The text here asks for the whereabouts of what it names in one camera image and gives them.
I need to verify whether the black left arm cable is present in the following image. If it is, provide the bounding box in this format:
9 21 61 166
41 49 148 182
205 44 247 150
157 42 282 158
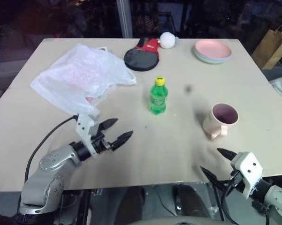
24 114 79 184

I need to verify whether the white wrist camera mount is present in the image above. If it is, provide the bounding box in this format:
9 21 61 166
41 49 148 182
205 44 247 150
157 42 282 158
75 112 102 158
229 151 264 200

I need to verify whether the brown paper bag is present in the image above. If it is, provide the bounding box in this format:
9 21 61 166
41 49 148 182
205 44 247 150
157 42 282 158
251 23 282 70

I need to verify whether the white fluffy ball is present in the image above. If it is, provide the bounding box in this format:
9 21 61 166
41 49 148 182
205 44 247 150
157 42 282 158
160 31 180 50

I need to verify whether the black red ping-pong paddle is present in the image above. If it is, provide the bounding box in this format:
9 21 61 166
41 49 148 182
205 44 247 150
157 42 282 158
123 37 161 72

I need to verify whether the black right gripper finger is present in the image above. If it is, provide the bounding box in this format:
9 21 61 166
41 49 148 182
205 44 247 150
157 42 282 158
216 148 238 163
199 166 226 188

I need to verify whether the grey metal post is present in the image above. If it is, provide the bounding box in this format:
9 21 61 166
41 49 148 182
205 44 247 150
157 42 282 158
116 0 134 38

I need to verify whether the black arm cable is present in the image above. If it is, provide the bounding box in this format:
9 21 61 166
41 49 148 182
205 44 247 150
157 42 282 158
220 180 236 215
24 114 79 184

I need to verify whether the translucent white plastic bag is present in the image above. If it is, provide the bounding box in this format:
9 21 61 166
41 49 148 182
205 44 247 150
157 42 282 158
30 43 137 117

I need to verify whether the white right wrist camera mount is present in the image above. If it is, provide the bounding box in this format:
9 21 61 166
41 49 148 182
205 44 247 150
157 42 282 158
229 151 264 200

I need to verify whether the pink plastic plate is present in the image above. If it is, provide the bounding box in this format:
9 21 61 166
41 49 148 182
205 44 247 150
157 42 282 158
194 39 233 60

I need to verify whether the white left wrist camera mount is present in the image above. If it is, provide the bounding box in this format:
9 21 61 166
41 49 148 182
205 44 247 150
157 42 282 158
75 112 102 158

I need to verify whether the light green plastic plate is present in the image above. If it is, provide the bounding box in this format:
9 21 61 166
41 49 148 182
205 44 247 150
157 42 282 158
197 55 231 65

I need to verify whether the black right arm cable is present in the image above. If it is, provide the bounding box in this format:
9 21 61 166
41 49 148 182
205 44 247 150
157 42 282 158
220 180 236 215

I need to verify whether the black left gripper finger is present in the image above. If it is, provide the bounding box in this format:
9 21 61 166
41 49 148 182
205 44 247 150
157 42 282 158
99 118 119 131
111 130 134 151

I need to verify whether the thin black cable under table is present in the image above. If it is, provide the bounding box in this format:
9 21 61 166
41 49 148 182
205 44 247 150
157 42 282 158
152 185 179 217

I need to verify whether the light blue plastic plate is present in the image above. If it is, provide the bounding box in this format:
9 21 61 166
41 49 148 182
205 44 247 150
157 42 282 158
194 49 232 62

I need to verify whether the pink mug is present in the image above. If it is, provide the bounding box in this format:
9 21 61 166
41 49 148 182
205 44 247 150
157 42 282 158
202 103 240 141

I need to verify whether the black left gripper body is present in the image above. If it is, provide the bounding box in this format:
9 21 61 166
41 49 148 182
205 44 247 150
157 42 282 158
91 127 115 155

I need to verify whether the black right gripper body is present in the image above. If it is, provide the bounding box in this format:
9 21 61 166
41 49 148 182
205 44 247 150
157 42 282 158
221 170 246 189

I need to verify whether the green soda bottle yellow cap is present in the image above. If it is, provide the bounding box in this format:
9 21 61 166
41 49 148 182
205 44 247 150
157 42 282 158
148 75 168 116

